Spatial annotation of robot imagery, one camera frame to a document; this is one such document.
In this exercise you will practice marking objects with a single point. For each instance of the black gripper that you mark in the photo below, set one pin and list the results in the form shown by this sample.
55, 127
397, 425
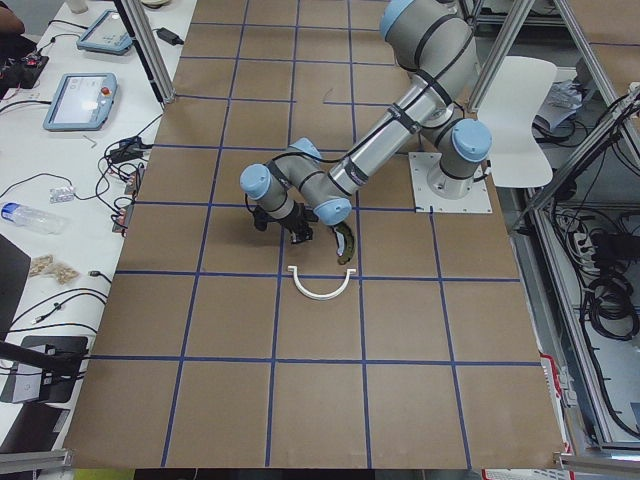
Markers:
296, 220

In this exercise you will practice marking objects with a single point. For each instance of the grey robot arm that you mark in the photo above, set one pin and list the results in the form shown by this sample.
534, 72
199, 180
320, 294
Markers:
438, 50

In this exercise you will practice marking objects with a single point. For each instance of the green brake shoe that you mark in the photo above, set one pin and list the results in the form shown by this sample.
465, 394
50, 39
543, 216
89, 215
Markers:
345, 242

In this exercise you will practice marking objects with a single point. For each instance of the black power adapter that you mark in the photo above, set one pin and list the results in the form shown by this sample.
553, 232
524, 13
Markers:
169, 36

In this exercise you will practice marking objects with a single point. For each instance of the white plastic chair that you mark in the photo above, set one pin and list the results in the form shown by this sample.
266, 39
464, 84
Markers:
508, 109

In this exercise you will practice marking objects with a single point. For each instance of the pill blister pack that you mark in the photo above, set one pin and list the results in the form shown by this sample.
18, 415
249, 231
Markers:
62, 194

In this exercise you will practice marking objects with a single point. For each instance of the near teach pendant tablet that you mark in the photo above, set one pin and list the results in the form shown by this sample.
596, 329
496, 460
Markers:
82, 102

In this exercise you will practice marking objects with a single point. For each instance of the teach pendant tablet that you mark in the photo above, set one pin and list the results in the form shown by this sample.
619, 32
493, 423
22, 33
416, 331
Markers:
106, 35
82, 102

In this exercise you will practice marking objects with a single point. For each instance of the clear plastic water bottle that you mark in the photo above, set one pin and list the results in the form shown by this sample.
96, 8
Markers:
32, 219

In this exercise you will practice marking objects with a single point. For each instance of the bag of wooden pieces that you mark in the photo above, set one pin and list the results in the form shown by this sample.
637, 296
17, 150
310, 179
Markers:
48, 266

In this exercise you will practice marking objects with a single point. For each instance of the far teach pendant tablet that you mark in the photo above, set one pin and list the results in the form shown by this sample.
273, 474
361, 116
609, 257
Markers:
106, 35

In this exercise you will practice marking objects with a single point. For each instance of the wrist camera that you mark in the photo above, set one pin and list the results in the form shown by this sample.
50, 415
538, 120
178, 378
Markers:
261, 219

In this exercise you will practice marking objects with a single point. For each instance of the white curved plastic bracket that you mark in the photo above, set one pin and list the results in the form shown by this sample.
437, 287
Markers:
321, 289

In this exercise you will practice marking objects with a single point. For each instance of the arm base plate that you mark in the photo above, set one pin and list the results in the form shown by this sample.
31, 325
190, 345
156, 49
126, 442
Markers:
435, 192

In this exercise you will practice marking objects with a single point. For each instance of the aluminium frame post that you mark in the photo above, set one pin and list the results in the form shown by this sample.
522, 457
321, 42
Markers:
139, 30

